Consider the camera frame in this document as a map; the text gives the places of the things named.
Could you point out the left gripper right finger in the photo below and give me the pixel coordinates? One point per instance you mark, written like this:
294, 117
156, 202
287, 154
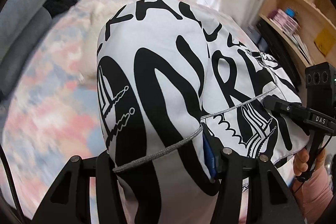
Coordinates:
269, 198

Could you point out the pink drawer organizer box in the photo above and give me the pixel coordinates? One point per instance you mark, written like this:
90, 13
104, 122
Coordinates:
285, 22

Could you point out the pastel tie-dye bed cover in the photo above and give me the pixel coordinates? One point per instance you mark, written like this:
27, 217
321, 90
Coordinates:
53, 116

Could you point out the person right hand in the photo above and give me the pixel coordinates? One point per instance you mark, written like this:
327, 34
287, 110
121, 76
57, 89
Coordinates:
300, 165

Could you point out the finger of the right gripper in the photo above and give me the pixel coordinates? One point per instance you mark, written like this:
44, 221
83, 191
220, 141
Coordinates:
294, 111

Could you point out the wooden desk shelf unit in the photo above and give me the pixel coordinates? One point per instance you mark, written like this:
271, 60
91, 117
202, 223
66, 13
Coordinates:
313, 16

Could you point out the yellow envelope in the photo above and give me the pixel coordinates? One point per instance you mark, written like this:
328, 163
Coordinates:
324, 42

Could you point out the cream puffer jacket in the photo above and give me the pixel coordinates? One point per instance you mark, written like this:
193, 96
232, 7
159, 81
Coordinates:
92, 37

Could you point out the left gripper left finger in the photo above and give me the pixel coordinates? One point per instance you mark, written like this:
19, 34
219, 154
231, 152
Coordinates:
68, 200

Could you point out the white black graffiti print jacket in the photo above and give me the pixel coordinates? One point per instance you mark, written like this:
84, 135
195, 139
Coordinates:
167, 73

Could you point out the rolled blue-grey blanket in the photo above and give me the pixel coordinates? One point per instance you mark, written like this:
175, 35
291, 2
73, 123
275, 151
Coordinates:
23, 23

